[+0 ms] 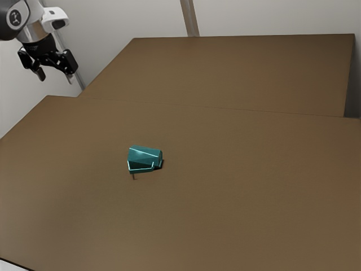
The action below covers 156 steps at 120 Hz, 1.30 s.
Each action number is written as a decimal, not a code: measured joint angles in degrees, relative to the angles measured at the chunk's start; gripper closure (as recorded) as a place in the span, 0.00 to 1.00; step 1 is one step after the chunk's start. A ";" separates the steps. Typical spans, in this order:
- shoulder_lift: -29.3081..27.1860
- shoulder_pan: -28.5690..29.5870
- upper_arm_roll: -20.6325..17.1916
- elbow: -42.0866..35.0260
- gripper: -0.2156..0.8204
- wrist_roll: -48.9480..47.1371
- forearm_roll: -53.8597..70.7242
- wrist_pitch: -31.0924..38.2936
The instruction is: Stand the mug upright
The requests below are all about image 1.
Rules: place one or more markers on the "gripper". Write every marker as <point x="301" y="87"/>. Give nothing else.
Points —
<point x="42" y="48"/>

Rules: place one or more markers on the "teal faceted mug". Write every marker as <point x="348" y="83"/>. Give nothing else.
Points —
<point x="143" y="159"/>

